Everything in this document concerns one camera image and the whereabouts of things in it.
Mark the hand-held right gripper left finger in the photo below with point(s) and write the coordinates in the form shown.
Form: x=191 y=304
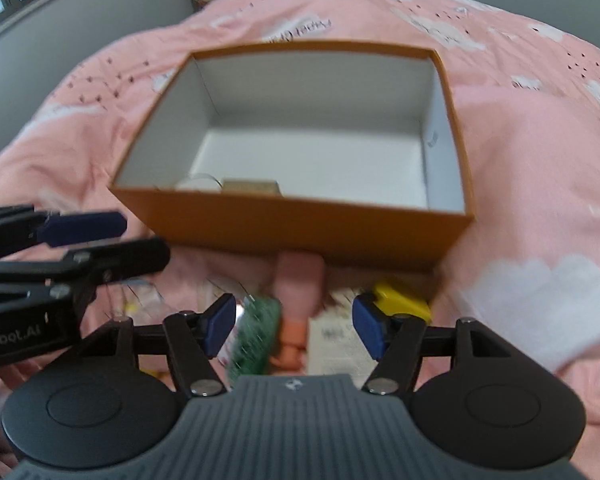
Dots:
x=220 y=325

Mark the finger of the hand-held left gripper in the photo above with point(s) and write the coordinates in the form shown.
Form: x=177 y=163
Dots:
x=125 y=260
x=80 y=227

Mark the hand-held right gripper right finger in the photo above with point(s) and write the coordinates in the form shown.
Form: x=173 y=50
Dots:
x=367 y=327

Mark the green small box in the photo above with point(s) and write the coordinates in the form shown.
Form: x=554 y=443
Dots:
x=255 y=340

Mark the pink tube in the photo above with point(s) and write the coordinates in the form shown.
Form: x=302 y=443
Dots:
x=300 y=282

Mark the orange cardboard box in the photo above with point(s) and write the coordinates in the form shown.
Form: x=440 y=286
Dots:
x=300 y=230

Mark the yellow small block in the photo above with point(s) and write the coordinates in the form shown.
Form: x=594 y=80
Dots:
x=402 y=302

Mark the beige small box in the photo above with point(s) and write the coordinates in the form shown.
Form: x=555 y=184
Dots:
x=250 y=187

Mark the pink printed blanket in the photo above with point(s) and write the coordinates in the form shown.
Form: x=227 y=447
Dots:
x=530 y=160

